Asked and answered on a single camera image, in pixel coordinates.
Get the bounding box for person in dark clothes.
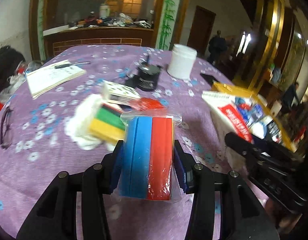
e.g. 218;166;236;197
207;30;227;64

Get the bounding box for blue red sponge pack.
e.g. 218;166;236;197
119;109;182;202

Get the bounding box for black cylindrical motor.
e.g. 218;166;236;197
125;55;162;92

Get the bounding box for white cloth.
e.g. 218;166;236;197
65;94;115;151

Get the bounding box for red plastic bag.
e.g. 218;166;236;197
129;98;165;111

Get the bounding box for yellow cardboard box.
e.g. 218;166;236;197
210;81;297;153

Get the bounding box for white red shopping bag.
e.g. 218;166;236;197
202;90;253;142

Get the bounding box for black pen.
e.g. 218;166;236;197
54;61;91;69

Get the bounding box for white green patterned tissue pack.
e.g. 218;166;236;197
101;80;142;106

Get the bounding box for black bag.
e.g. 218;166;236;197
0;46;25;92

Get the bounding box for white notebook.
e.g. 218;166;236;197
26;60;86;100

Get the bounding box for blue white plastic bag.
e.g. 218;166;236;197
246;103;264;127

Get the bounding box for yellow green black sponge pack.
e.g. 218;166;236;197
89;103;125;145

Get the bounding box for purple floral tablecloth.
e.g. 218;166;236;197
0;44;272;240

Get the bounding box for eyeglasses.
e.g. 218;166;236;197
0;107;13;149

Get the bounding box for black printed package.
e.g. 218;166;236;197
265;120;283;145

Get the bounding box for white plastic jar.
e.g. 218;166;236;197
167;44;197;80

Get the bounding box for wooden counter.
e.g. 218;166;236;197
43;27;155;57

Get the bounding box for black smartphone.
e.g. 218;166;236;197
200;73;219;87

